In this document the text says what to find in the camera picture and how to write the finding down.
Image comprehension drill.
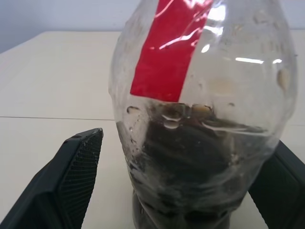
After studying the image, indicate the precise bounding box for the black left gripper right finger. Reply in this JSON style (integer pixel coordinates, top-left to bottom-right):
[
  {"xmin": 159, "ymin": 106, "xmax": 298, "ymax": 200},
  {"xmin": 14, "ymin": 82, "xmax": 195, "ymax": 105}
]
[{"xmin": 248, "ymin": 140, "xmax": 305, "ymax": 229}]

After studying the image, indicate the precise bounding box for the clear bottle with red label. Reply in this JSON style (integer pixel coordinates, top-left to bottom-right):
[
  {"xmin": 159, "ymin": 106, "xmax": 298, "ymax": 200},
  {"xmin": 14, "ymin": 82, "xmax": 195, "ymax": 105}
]
[{"xmin": 108, "ymin": 0, "xmax": 299, "ymax": 229}]

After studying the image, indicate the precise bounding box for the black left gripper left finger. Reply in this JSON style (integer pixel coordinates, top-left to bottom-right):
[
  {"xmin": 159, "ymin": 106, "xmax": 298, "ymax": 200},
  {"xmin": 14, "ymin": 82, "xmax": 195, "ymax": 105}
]
[{"xmin": 0, "ymin": 127, "xmax": 104, "ymax": 229}]

